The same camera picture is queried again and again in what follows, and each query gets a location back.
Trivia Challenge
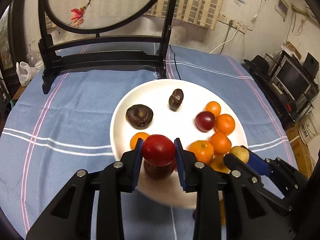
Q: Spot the black speaker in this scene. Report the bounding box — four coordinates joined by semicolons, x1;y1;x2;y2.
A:
303;53;319;77

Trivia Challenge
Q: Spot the blue striped tablecloth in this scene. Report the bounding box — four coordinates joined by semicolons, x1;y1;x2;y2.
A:
1;46;296;237

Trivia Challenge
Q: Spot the dark red plum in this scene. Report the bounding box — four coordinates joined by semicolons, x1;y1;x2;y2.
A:
195;111;215;132

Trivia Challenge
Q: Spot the round embroidered screen stand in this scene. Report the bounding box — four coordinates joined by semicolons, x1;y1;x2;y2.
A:
38;0;177;94

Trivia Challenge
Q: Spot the white plastic bag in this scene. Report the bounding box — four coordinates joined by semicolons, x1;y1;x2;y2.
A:
16;62;39;87

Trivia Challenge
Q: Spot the small mandarin orange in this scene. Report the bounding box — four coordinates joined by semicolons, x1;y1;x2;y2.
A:
214;114;235;136

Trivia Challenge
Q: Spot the small orange left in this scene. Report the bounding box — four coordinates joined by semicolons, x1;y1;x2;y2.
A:
130;132;150;150

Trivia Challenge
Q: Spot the wall power strip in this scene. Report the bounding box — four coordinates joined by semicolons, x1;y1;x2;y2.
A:
217;12;247;34

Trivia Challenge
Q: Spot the mandarin in pile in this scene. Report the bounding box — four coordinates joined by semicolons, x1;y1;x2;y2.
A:
209;132;232;155

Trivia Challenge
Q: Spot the woven bamboo wall hanging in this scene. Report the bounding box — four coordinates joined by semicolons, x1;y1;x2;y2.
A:
143;0;230;30

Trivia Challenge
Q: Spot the old monitor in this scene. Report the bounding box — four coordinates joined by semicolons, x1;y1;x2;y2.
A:
270;59;311;102

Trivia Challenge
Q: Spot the orange mandarin centre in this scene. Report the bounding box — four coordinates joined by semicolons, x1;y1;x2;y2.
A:
187;140;214;164

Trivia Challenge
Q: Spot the white power cable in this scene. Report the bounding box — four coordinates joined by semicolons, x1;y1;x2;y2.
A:
209;24;240;55

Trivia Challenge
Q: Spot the small tan kiwi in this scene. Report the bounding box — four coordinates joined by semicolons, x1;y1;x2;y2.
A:
229;146;249;164

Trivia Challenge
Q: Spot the white round plate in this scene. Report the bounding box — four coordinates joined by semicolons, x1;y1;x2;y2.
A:
110;79;248;209

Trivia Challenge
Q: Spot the red cherry tomato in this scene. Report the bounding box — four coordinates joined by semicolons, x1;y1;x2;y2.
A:
142;134;176;166

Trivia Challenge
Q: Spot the dark plum beside plate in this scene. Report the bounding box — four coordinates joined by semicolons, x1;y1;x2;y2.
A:
143;160;175;180

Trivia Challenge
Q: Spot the yellow-orange persimmon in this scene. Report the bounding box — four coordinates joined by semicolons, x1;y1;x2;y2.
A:
210;155;230;174

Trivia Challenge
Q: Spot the white plastic bucket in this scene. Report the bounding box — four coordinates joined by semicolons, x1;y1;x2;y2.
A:
298;112;319;145

